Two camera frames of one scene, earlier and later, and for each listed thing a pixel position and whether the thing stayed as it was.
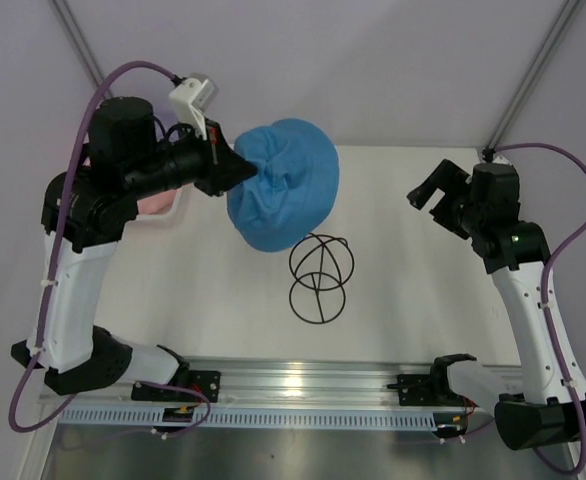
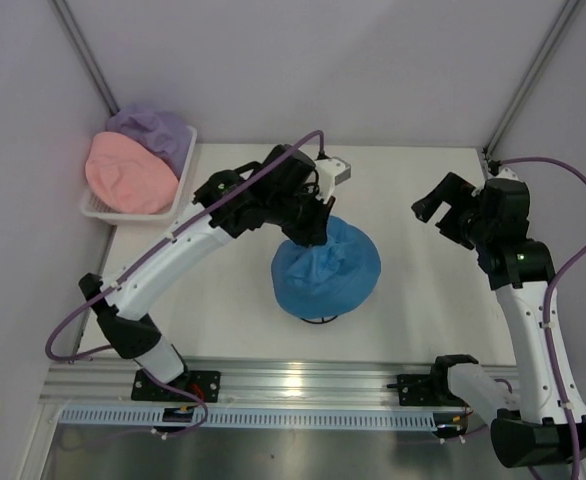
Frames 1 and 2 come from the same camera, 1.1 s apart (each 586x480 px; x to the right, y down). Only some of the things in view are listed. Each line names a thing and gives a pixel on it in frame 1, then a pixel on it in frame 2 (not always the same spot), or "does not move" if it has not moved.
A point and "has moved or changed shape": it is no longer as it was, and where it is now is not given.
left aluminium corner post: x=80 y=42 does not move
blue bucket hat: x=294 y=186 has moved or changed shape
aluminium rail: x=278 y=385 does not move
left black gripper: x=223 y=168 -> x=316 y=231
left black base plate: x=204 y=382 does not move
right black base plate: x=415 y=390 does not move
